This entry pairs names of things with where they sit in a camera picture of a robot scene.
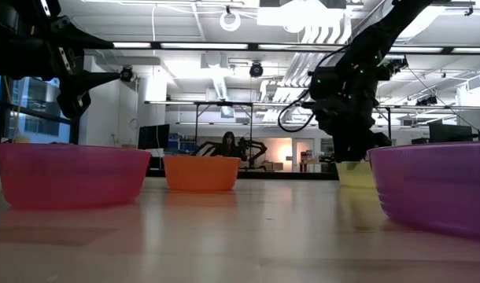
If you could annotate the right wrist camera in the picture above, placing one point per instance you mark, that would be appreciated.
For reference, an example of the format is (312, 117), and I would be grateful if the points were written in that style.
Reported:
(395, 65)

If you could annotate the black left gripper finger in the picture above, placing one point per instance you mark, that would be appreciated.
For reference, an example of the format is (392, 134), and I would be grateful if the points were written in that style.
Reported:
(98, 78)
(82, 37)

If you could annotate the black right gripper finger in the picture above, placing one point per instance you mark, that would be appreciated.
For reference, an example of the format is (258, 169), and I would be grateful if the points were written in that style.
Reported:
(360, 154)
(343, 151)

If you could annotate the black hanging ceiling camera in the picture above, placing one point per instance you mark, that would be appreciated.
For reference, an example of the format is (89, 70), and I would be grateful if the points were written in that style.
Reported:
(256, 70)
(126, 74)

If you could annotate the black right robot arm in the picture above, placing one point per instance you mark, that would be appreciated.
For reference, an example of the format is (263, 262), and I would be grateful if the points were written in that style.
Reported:
(366, 51)

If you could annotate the cardboard box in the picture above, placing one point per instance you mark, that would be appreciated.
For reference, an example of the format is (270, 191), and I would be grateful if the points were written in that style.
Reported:
(273, 166)

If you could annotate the pink plastic bowl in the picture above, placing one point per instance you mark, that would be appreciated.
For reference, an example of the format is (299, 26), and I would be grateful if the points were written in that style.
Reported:
(71, 177)

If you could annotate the person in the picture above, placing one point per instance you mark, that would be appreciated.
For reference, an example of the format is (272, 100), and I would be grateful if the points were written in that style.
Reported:
(228, 146)

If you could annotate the small yellow object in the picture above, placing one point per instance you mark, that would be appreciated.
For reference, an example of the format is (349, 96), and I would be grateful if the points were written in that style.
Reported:
(21, 139)

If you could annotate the orange plastic bowl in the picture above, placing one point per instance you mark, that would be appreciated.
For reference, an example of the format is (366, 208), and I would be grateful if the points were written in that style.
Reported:
(200, 173)

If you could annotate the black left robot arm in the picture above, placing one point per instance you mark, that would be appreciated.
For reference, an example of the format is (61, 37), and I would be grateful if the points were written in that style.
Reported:
(19, 39)

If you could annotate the green round cup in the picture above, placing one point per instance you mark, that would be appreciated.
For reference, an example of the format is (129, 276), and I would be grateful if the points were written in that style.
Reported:
(356, 176)

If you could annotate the purple plastic bowl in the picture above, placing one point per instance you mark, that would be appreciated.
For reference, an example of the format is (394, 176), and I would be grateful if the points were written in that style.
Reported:
(436, 188)

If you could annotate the white LED light strip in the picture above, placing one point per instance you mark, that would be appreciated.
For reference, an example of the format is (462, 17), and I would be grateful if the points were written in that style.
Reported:
(131, 45)
(299, 46)
(204, 46)
(416, 50)
(472, 50)

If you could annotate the black background rig frame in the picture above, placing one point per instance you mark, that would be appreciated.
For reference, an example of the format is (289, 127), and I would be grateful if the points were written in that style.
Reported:
(224, 104)

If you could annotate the black computer monitor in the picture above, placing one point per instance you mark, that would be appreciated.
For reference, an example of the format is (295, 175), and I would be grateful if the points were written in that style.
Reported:
(450, 133)
(153, 137)

